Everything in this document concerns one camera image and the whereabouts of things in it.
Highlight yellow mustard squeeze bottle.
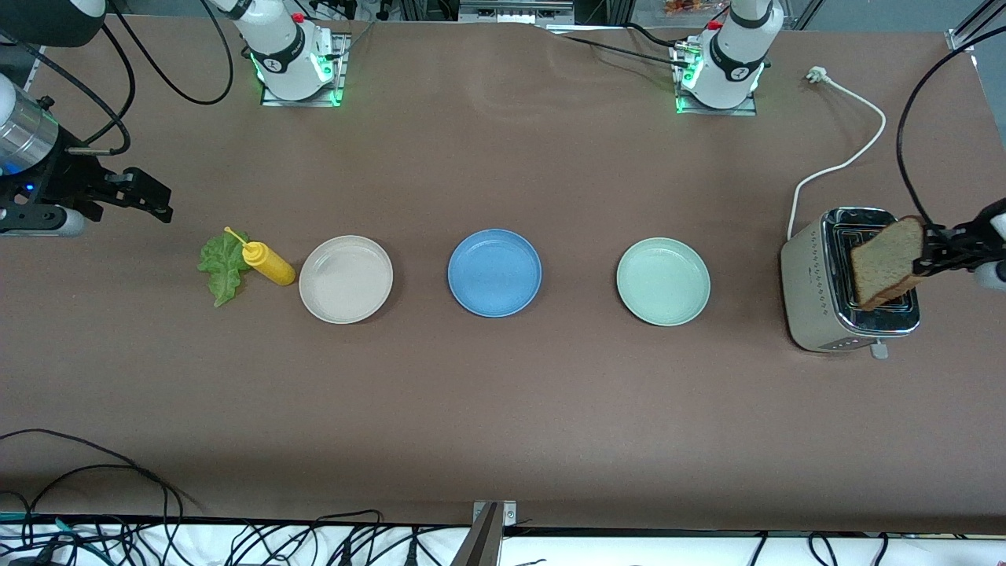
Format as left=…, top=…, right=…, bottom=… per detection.
left=224, top=226, right=297, bottom=286

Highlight blue plate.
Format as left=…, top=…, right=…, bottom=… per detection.
left=447, top=229, right=543, bottom=318

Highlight white toaster power cord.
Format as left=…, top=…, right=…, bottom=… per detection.
left=786, top=67, right=887, bottom=241

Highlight green lettuce leaf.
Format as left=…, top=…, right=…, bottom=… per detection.
left=196, top=230, right=254, bottom=308

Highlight black base cable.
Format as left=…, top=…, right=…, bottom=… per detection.
left=538, top=22, right=688, bottom=70
left=310, top=0, right=378, bottom=64
left=625, top=22, right=683, bottom=48

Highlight mint green plate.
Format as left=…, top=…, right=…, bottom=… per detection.
left=616, top=237, right=711, bottom=327

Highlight aluminium frame profile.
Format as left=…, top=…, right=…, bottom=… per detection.
left=945, top=0, right=1006, bottom=52

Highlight grey metal box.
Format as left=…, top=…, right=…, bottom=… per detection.
left=458, top=0, right=576, bottom=24

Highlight off-white plate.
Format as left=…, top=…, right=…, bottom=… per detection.
left=299, top=235, right=394, bottom=325

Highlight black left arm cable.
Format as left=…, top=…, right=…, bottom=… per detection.
left=896, top=31, right=1006, bottom=237

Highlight beige chrome two-slot toaster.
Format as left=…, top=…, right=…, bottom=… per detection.
left=780, top=207, right=922, bottom=361

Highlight brown toast bread slice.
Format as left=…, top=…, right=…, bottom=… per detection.
left=849, top=215, right=926, bottom=312

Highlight black looped table cable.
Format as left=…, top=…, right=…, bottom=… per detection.
left=0, top=428, right=201, bottom=520
left=0, top=464, right=185, bottom=566

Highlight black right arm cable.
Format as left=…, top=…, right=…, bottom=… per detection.
left=0, top=0, right=237, bottom=158

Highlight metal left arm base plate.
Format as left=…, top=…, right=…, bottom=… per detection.
left=670, top=43, right=760, bottom=117

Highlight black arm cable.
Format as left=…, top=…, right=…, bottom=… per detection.
left=0, top=0, right=237, bottom=158
left=896, top=31, right=1006, bottom=237

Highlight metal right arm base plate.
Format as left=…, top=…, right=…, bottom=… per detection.
left=259, top=31, right=348, bottom=108

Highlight aluminium frame post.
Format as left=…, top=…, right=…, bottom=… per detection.
left=450, top=501, right=520, bottom=566

